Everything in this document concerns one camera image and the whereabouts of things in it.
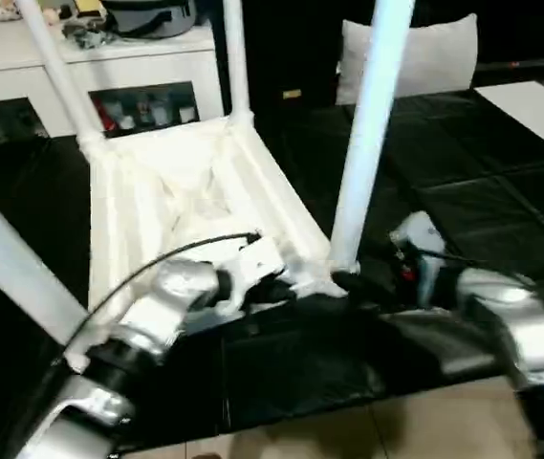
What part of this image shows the white plastic table top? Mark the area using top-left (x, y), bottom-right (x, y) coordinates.
top-left (85, 115), bottom-right (351, 318)

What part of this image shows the white plastic table leg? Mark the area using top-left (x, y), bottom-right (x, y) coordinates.
top-left (221, 0), bottom-right (254, 127)
top-left (329, 0), bottom-right (416, 274)
top-left (0, 177), bottom-right (93, 347)
top-left (13, 0), bottom-right (106, 150)

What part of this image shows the black work mat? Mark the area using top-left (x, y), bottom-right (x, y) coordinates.
top-left (0, 81), bottom-right (544, 450)

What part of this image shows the white flat board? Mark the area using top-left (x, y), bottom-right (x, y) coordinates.
top-left (474, 81), bottom-right (544, 165)

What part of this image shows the grey pillow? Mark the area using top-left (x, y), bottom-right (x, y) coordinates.
top-left (337, 13), bottom-right (479, 106)

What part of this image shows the grey black bag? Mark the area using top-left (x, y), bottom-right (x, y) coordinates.
top-left (61, 0), bottom-right (202, 41)

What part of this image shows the white cabinet with glass doors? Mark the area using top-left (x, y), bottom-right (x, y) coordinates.
top-left (0, 0), bottom-right (225, 141)

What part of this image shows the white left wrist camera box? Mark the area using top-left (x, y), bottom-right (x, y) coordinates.
top-left (216, 237), bottom-right (288, 313)

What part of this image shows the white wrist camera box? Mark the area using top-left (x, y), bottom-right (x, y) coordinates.
top-left (388, 212), bottom-right (446, 309)
top-left (216, 237), bottom-right (288, 313)

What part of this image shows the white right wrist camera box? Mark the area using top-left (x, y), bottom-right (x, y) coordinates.
top-left (388, 212), bottom-right (446, 309)

